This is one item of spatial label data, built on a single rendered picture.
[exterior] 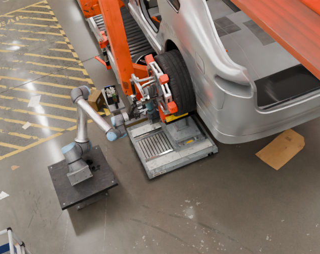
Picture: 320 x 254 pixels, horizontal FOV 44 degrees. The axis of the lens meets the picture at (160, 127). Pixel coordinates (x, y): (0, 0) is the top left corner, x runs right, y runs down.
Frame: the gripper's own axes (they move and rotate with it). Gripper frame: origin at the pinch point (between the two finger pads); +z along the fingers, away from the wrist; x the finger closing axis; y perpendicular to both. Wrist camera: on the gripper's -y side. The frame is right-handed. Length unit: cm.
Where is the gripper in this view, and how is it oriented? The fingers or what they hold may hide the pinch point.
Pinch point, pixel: (146, 107)
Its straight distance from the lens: 395.5
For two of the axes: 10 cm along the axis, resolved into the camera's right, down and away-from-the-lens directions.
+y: 1.3, 6.8, 7.2
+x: 3.7, 6.4, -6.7
